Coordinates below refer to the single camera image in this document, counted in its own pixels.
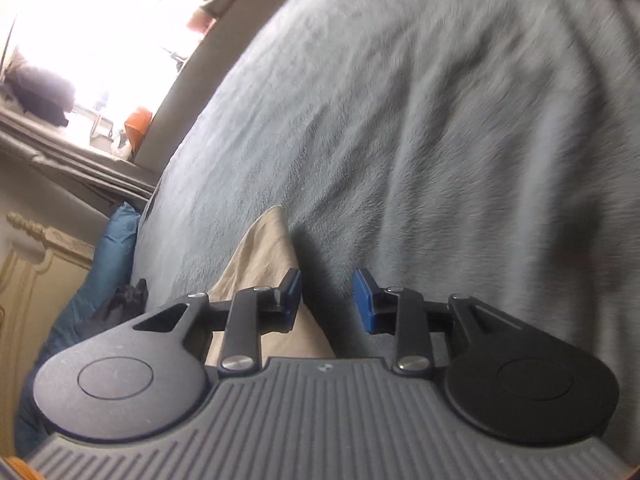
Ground dark grey jacket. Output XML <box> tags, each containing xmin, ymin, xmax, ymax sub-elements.
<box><xmin>75</xmin><ymin>278</ymin><xmax>149</xmax><ymax>340</ymax></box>

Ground black bag on sill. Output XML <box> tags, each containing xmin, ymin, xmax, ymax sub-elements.
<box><xmin>6</xmin><ymin>65</ymin><xmax>75</xmax><ymax>128</ymax></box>

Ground orange bag on sill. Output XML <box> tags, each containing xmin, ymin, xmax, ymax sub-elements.
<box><xmin>124</xmin><ymin>107</ymin><xmax>153</xmax><ymax>152</ymax></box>

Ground cream carved headboard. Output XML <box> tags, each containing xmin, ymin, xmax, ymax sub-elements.
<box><xmin>1</xmin><ymin>212</ymin><xmax>94</xmax><ymax>455</ymax></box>

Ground grey fleece bed blanket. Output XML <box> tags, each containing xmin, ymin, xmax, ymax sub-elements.
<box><xmin>132</xmin><ymin>0</ymin><xmax>639</xmax><ymax>463</ymax></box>

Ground beige khaki trousers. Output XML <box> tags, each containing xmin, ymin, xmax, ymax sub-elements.
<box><xmin>208</xmin><ymin>205</ymin><xmax>334</xmax><ymax>360</ymax></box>

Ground teal blue pillow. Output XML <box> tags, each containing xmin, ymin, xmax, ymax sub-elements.
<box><xmin>14</xmin><ymin>203</ymin><xmax>140</xmax><ymax>458</ymax></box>

